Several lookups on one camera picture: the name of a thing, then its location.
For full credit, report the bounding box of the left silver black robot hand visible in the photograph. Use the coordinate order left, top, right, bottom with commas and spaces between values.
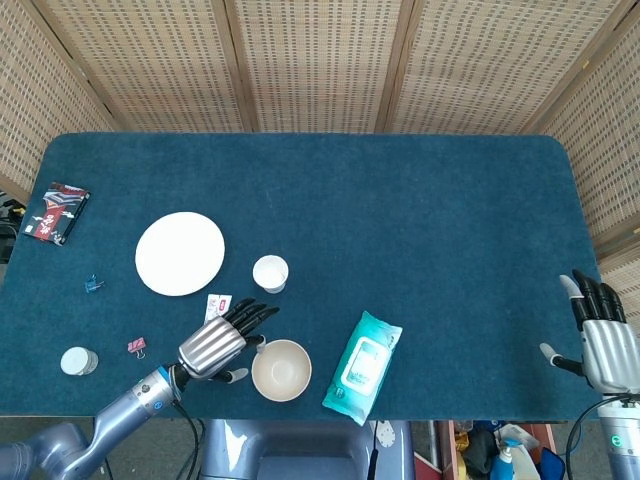
169, 297, 281, 386

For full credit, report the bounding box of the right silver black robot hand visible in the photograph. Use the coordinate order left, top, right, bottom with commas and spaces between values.
539, 269, 640, 396

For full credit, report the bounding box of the beige bowl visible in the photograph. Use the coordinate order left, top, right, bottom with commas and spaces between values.
250, 339, 313, 403

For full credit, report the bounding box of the small white cup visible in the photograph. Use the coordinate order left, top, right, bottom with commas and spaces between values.
252, 254, 290, 295

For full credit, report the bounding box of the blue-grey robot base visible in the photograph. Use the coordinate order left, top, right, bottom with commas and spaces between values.
199, 418, 416, 480

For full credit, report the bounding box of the white round plate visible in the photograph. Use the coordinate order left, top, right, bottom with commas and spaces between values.
134, 211, 226, 297

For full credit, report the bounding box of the floral toothpaste tube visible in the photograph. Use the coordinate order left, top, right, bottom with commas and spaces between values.
203, 293, 234, 325

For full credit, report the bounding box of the blue cloth bag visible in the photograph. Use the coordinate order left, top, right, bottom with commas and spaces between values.
539, 447, 567, 480

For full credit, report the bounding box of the small white round jar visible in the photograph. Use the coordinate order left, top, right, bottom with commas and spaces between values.
59, 346, 99, 376

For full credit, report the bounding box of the teal wet wipes pack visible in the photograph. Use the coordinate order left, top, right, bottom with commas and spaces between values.
321, 310, 404, 427

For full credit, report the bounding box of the blue white spray bottle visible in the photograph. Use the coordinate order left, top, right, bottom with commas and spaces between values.
488, 438, 517, 480

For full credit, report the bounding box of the red storage crate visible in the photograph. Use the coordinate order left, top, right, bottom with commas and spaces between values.
433, 419, 557, 480

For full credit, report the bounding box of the white round disc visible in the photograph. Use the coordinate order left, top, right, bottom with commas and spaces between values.
374, 419, 399, 449

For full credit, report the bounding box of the grey metal table leg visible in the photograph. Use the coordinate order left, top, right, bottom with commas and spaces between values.
428, 419, 445, 471

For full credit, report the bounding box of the black red snack packet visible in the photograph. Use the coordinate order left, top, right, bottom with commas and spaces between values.
22, 181, 93, 247

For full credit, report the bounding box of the dark blue table carpet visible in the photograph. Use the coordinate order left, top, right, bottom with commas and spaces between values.
0, 132, 632, 421

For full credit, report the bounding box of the black equipment beside table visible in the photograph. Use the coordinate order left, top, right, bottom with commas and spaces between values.
0, 191, 27, 264

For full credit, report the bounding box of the bamboo folding screen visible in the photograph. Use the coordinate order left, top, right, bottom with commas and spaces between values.
0, 0, 640, 409

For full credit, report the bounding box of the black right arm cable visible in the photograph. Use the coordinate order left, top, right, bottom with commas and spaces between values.
569, 394, 640, 480

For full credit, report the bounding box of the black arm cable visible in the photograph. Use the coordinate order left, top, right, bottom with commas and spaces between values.
569, 394, 640, 480
172, 399, 202, 480

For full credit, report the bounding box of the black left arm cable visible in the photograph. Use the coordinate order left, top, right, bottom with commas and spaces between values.
172, 399, 202, 480

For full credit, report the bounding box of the black cable on base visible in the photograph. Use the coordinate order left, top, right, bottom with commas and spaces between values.
367, 420, 379, 480

